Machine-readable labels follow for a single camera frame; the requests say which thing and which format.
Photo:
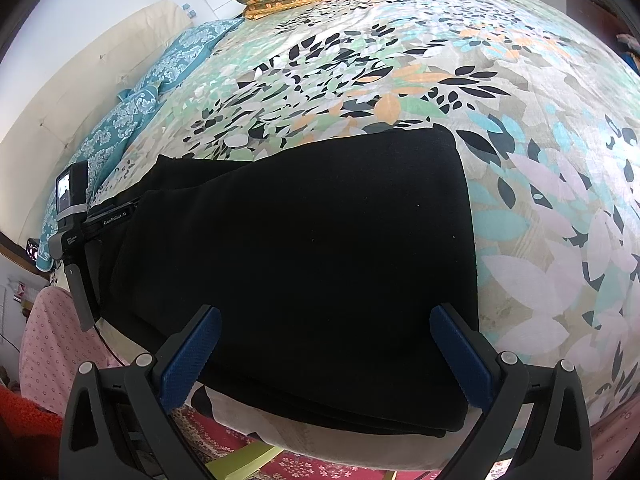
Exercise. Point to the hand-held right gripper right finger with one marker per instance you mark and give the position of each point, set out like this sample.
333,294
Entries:
462,355

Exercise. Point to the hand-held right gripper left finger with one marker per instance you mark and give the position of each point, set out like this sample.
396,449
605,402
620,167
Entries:
192,355

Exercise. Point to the black pants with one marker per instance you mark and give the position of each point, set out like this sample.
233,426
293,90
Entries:
300,260

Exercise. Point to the small dark bedside object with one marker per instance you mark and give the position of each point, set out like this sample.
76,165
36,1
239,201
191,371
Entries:
33,250

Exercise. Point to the pink dotted cloth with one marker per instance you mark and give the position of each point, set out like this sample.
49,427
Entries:
55,345

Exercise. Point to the yellow-green stool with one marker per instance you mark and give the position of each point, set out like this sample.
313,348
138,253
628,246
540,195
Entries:
240,460

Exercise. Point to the teal damask print pillow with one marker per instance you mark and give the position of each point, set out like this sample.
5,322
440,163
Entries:
112,130
192,55

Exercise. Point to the cream padded headboard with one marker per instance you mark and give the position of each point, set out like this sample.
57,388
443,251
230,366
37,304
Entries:
75,90

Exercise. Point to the orange fuzzy cloth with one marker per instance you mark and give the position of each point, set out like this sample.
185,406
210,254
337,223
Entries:
25,430

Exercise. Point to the floral leaf print bed blanket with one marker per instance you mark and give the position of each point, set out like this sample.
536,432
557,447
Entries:
525,135

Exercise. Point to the brown wooden furniture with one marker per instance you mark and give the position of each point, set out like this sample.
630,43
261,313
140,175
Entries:
600,25

